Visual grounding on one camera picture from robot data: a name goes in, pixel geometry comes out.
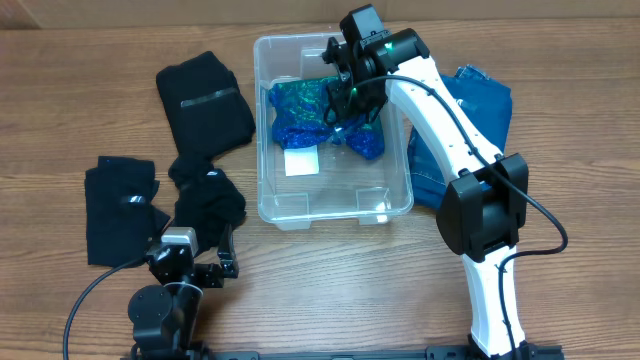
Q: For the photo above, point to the clear plastic storage bin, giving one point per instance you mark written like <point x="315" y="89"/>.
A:
<point x="347" y="185"/>

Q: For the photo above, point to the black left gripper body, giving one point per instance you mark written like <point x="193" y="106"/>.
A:
<point x="209" y="277"/>

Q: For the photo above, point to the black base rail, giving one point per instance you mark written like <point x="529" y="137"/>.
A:
<point x="458" y="352"/>

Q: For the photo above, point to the folded blue jeans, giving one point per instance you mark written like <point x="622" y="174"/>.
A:
<point x="488" y="105"/>

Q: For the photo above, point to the shiny blue green garment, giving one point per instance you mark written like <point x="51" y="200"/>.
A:
<point x="304" y="119"/>

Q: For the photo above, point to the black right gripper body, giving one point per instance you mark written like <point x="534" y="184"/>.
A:
<point x="355" y="97"/>

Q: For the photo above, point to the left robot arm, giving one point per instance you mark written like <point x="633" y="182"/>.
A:
<point x="164" y="315"/>

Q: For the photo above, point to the white label in bin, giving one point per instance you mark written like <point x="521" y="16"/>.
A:
<point x="301" y="161"/>

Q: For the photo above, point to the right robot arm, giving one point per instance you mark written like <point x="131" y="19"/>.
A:
<point x="388" y="78"/>

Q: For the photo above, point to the folded black garment with tape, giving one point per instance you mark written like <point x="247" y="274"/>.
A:
<point x="205" y="109"/>

